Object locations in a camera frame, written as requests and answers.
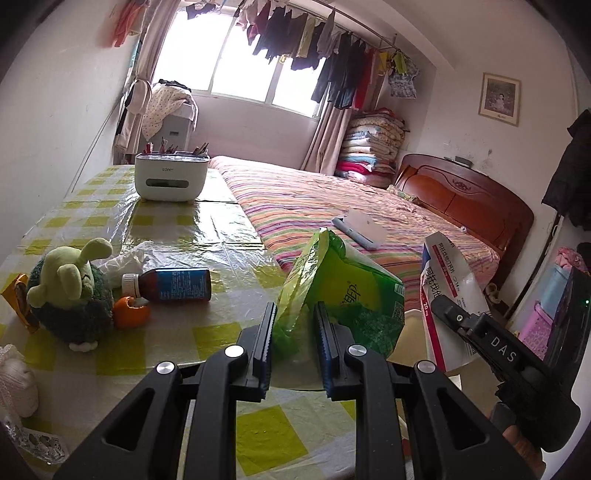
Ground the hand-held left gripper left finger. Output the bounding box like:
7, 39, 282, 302
53, 302, 278, 480

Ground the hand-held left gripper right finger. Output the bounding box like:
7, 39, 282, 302
314, 302, 539, 480

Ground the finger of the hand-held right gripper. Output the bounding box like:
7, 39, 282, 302
431, 295, 483, 342

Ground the white red blue medicine box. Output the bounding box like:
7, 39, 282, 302
419, 232, 490, 372

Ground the green plastic bag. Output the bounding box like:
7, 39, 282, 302
271, 227, 406, 365

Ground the partly peeled orange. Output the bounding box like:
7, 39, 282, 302
112, 296, 151, 329

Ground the person's right hand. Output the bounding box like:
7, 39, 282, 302
501, 422, 546, 469

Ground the black device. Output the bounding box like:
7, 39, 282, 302
545, 265, 591, 370

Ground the brown bottle with blue label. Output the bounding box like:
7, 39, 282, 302
121, 268, 212, 304

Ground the wooden headboard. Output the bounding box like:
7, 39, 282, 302
394, 154, 535, 289

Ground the bed with striped sheet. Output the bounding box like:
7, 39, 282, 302
210, 154, 502, 305

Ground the yellow checkered plastic tablecloth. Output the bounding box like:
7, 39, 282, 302
0, 164, 407, 480

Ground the crumpled white tissue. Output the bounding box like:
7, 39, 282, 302
95, 240, 155, 289

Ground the black hanging jacket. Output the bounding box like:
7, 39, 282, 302
542, 108, 591, 227

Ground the stack of folded quilts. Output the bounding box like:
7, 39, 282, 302
335, 108, 409, 188

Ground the white tissue box organiser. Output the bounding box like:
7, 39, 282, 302
134, 151, 211, 202

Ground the green plush toy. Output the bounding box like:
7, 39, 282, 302
25, 237, 115, 352

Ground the bunch of pens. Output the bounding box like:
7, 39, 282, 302
143, 142, 209, 156

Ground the framed picture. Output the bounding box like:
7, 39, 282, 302
478, 72, 522, 127

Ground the white appliance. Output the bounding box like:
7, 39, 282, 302
159, 104, 197, 153

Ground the floral hanging garment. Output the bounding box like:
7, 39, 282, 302
388, 51, 421, 99

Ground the silver foil packet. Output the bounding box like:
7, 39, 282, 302
2, 418, 68, 464

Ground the white knitted item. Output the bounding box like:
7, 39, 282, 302
0, 344, 40, 418

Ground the orange packet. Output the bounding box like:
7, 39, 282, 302
0, 273, 40, 334

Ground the white dotted cloth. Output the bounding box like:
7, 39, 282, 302
141, 83, 199, 139

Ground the row of hanging clothes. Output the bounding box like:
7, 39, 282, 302
235, 0, 389, 109

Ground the window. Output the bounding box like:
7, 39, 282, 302
152, 4, 333, 118

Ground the metal clothes rod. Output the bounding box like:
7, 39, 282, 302
286, 4, 400, 49

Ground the pink hanging garment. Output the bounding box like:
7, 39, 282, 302
113, 0, 146, 47

